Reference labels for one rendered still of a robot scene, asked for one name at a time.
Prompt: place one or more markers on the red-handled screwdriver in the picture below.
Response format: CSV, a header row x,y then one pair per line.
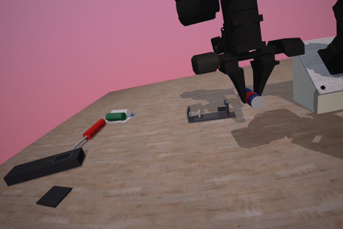
x,y
91,131

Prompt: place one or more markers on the blue and red battery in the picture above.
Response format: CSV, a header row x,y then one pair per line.
x,y
254,100

